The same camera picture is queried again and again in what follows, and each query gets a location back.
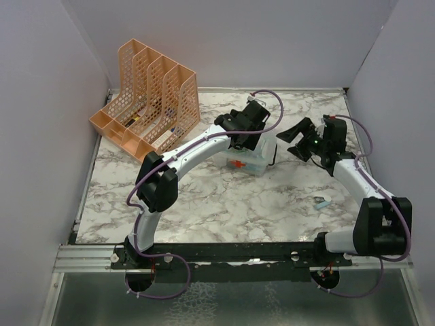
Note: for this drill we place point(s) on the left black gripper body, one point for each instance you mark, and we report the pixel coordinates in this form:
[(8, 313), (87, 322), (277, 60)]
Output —
[(250, 142)]

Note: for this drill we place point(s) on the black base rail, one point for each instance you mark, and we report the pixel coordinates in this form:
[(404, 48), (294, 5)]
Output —
[(225, 262)]

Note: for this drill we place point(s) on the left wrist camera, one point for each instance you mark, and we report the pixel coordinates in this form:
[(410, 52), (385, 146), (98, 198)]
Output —
[(259, 101)]

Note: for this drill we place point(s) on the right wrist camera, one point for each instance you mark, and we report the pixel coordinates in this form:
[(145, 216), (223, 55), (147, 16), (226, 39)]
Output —
[(326, 125)]

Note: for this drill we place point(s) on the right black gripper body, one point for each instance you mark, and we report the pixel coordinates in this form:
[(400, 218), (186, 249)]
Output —
[(312, 141)]

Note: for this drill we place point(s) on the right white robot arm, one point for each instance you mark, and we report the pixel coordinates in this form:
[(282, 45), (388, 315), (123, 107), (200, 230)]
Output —
[(383, 225)]

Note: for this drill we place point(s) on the peach plastic file organizer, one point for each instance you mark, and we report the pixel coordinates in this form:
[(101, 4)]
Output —
[(157, 105)]

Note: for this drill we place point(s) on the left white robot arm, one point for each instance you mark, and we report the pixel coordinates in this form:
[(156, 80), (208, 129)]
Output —
[(157, 184)]

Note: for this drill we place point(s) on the light blue clip item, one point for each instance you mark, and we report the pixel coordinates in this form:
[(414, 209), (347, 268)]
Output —
[(321, 202)]

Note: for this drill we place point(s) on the clear plastic box lid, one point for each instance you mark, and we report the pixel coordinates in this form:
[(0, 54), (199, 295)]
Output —
[(266, 147)]

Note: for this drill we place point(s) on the clear plastic medicine box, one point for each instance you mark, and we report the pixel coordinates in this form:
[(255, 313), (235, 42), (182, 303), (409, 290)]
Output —
[(242, 160)]

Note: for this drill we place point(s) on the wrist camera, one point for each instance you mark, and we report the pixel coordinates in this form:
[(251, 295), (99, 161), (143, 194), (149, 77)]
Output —
[(259, 101), (326, 125)]

